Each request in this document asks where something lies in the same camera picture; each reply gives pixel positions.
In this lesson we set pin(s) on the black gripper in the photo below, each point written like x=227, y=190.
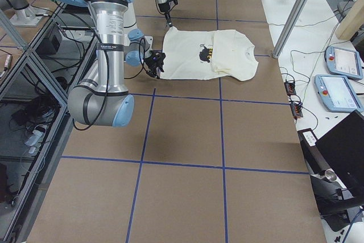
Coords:
x=149, y=61
x=164, y=7

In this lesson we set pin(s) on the cream long-sleeve printed shirt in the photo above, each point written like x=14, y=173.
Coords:
x=205, y=55

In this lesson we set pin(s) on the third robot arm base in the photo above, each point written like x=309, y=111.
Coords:
x=25, y=14

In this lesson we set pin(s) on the far small circuit board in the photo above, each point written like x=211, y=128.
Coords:
x=290, y=88

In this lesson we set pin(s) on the small circuit board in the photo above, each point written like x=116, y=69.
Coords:
x=290, y=88
x=296, y=109

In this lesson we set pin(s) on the white power strip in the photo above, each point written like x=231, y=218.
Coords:
x=34, y=139

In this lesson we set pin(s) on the near small circuit board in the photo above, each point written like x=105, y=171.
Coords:
x=296, y=109

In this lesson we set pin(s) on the near blue teach pendant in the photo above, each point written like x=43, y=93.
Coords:
x=337, y=94

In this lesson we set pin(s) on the blue teach pendant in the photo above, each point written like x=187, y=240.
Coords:
x=337, y=94
x=340, y=61

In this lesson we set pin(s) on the far blue teach pendant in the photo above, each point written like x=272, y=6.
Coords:
x=340, y=61

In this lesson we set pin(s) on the wooden beam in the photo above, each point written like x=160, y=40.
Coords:
x=352, y=22

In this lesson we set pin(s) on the black laptop computer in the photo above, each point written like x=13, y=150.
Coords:
x=342, y=148

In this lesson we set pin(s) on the black monitor stand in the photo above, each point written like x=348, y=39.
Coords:
x=336, y=205

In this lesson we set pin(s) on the white camera mast column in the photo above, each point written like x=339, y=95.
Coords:
x=129, y=38

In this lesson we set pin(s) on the aluminium frame post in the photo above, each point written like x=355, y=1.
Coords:
x=288, y=27

